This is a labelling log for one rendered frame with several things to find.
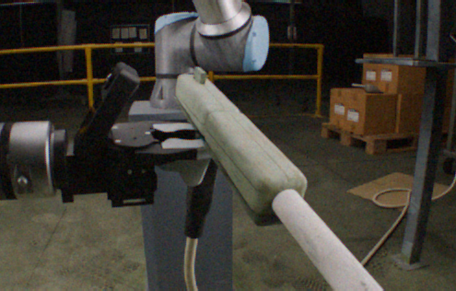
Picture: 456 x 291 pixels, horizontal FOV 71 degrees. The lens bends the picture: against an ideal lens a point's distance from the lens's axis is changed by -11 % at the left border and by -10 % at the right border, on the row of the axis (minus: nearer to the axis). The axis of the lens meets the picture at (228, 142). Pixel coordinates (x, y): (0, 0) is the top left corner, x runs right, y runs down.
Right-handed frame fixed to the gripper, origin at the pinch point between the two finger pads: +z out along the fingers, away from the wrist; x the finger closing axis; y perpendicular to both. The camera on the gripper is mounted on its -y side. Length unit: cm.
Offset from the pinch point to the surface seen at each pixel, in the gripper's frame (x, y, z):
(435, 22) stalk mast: -44, -20, 92
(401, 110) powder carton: -173, 60, 245
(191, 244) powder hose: 0.0, 17.8, -2.2
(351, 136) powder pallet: -188, 93, 207
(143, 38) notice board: -1071, 152, 141
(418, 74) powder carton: -180, 27, 264
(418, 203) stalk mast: -29, 44, 95
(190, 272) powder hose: 0.0, 23.8, -1.9
